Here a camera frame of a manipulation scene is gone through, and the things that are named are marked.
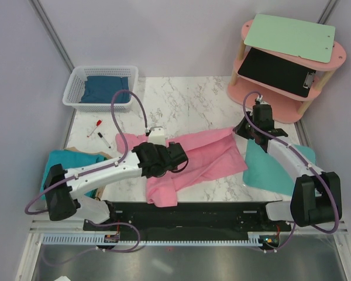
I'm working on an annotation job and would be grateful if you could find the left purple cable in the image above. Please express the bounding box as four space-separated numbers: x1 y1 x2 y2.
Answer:
24 89 149 253

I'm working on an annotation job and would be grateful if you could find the folded teal t-shirt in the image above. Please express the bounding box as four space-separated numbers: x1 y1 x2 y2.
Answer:
40 150 111 191

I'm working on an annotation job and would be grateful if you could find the black marker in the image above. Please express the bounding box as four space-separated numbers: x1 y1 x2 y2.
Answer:
97 132 111 149

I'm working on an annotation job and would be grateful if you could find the white plastic basket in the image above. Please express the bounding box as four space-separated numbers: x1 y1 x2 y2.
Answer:
63 65 139 112

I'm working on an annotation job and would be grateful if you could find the black clipboard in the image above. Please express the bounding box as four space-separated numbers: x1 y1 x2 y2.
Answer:
238 48 316 98

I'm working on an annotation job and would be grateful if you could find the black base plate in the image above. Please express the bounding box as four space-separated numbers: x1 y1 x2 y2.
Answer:
83 201 290 240

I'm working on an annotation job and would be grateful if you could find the white cable duct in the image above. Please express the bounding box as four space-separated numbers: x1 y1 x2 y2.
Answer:
42 234 269 246

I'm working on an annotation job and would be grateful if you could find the pink t-shirt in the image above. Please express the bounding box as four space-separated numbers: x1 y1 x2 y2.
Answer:
115 126 249 207

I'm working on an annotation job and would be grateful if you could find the red capped marker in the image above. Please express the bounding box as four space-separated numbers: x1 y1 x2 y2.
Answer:
87 119 102 138

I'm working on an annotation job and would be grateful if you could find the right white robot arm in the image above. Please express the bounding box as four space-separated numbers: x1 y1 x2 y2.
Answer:
233 104 342 234

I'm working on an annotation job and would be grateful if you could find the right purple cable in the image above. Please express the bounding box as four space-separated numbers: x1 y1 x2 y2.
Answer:
242 91 340 253

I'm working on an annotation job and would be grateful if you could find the folded tan t-shirt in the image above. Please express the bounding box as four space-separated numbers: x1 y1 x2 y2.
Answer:
64 147 112 200

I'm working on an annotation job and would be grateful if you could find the aluminium rail frame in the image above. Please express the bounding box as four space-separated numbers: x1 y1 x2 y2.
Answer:
30 214 348 235

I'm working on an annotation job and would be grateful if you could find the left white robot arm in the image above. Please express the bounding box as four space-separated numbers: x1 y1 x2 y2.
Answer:
44 142 188 230

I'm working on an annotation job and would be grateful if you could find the purple cable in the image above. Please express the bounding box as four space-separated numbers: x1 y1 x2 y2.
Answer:
24 89 149 253
242 91 340 253

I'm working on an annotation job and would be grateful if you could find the teal folding board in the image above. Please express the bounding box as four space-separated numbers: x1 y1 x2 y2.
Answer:
242 141 317 197

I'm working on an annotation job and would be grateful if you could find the pink three-tier shelf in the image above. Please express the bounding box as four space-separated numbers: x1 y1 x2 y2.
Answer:
227 20 346 124

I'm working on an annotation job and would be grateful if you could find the dark blue t-shirt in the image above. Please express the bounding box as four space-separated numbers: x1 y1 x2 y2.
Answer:
80 76 129 104

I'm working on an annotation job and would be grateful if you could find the light green board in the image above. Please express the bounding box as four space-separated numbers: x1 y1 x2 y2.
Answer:
245 14 335 63

